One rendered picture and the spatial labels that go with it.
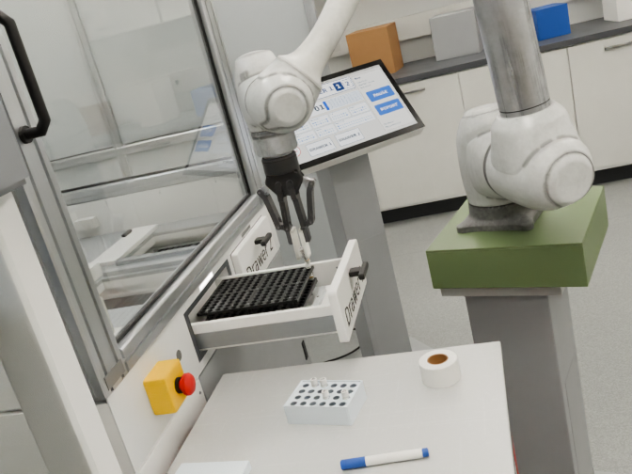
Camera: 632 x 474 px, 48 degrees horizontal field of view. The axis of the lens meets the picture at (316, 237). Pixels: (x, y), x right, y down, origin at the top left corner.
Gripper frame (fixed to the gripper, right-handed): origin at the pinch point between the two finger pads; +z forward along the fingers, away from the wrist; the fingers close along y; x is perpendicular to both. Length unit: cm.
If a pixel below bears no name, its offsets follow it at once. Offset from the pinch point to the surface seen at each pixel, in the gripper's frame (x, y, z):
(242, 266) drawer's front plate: -11.5, 19.3, 7.7
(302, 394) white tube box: 33.8, -3.5, 17.2
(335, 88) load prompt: -100, 5, -19
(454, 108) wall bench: -288, -27, 30
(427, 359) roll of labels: 27.5, -26.1, 16.4
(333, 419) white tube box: 39.2, -9.7, 19.5
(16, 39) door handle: 50, 17, -52
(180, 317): 22.6, 21.2, 3.9
